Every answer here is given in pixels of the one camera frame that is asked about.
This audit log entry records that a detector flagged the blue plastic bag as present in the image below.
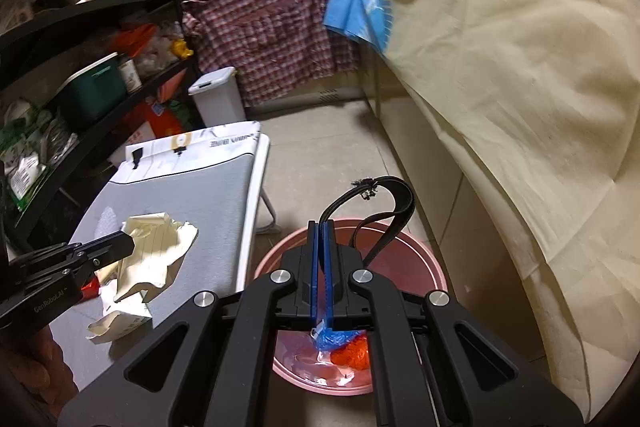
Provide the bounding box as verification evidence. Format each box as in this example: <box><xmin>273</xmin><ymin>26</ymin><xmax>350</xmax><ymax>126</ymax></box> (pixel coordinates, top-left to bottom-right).
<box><xmin>310</xmin><ymin>319</ymin><xmax>361</xmax><ymax>352</ymax></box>

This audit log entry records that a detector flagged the red plastic bag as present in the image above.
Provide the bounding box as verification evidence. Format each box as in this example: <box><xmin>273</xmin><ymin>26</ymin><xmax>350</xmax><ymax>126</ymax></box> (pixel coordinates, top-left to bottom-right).
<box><xmin>330</xmin><ymin>333</ymin><xmax>370</xmax><ymax>371</ymax></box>

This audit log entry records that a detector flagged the white paper box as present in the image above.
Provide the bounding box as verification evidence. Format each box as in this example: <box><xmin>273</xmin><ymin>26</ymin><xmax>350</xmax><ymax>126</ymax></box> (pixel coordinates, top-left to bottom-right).
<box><xmin>86</xmin><ymin>280</ymin><xmax>152</xmax><ymax>345</ymax></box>

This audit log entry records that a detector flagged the cream wrapper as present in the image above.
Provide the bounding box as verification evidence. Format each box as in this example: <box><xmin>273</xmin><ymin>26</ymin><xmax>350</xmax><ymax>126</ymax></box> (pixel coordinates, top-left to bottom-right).
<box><xmin>98</xmin><ymin>212</ymin><xmax>198</xmax><ymax>303</ymax></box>

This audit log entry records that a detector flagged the white foam net sleeve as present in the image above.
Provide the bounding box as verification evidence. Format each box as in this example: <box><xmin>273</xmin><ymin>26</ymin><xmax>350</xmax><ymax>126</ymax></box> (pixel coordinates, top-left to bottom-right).
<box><xmin>94</xmin><ymin>207</ymin><xmax>122</xmax><ymax>239</ymax></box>

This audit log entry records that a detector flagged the white small trash bin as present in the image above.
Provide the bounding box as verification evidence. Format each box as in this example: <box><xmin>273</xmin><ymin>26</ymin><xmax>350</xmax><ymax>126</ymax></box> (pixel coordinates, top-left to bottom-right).
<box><xmin>188</xmin><ymin>67</ymin><xmax>246</xmax><ymax>127</ymax></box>

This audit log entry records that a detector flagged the person's left hand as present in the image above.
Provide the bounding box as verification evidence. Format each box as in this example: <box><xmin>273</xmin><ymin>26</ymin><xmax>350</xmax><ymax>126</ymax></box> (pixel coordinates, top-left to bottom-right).
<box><xmin>1</xmin><ymin>325</ymin><xmax>78</xmax><ymax>417</ymax></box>

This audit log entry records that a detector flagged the red cigarette box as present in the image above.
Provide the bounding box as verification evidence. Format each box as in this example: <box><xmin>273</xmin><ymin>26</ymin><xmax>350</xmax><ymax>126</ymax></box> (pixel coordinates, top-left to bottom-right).
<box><xmin>81</xmin><ymin>275</ymin><xmax>101</xmax><ymax>303</ymax></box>

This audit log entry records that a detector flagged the pink plastic bucket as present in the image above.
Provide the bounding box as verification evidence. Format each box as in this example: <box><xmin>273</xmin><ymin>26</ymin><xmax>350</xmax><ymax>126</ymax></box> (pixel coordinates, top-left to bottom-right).
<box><xmin>254</xmin><ymin>218</ymin><xmax>448</xmax><ymax>397</ymax></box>

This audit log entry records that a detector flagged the green food packet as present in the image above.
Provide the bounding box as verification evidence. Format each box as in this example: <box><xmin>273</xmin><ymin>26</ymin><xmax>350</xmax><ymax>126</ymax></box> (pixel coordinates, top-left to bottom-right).
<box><xmin>1</xmin><ymin>126</ymin><xmax>47</xmax><ymax>211</ymax></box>

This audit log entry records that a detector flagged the grey table mat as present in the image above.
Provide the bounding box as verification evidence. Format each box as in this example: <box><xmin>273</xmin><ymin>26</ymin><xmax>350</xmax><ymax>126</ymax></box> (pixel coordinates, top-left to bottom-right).
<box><xmin>51</xmin><ymin>121</ymin><xmax>260</xmax><ymax>388</ymax></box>

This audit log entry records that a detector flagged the green storage box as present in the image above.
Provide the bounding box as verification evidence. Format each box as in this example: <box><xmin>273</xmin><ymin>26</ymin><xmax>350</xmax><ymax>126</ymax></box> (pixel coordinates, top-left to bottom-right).
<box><xmin>54</xmin><ymin>53</ymin><xmax>127</xmax><ymax>120</ymax></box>

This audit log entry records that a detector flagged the white label jar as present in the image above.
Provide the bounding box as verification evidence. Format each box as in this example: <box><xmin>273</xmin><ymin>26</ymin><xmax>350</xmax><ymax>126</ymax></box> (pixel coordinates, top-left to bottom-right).
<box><xmin>119</xmin><ymin>60</ymin><xmax>142</xmax><ymax>93</ymax></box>

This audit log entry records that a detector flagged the black shelf rack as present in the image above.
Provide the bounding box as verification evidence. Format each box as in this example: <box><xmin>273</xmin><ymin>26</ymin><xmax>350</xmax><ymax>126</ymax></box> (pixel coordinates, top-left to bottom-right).
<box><xmin>1</xmin><ymin>0</ymin><xmax>196</xmax><ymax>253</ymax></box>

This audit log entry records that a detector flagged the red plaid shirt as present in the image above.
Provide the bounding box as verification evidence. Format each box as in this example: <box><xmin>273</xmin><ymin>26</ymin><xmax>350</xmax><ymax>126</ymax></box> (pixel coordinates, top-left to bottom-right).
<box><xmin>181</xmin><ymin>0</ymin><xmax>359</xmax><ymax>107</ymax></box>

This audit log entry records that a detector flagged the yellow toy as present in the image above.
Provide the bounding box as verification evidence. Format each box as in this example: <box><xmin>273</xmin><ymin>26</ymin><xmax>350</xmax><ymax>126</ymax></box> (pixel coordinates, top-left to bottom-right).
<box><xmin>170</xmin><ymin>39</ymin><xmax>194</xmax><ymax>61</ymax></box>

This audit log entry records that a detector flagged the cream cloth sheet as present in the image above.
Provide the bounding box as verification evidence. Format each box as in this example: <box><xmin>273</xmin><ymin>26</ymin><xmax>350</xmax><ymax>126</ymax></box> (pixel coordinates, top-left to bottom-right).
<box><xmin>384</xmin><ymin>0</ymin><xmax>639</xmax><ymax>421</ymax></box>

